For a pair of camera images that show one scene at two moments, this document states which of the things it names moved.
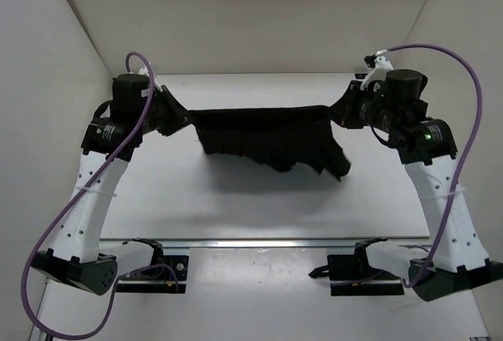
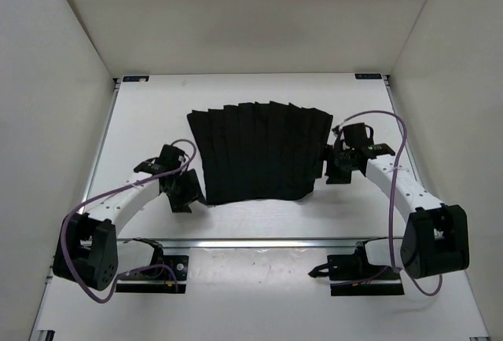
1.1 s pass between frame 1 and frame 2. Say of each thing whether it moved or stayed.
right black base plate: stayed
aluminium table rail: stayed
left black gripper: moved
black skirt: moved
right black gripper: moved
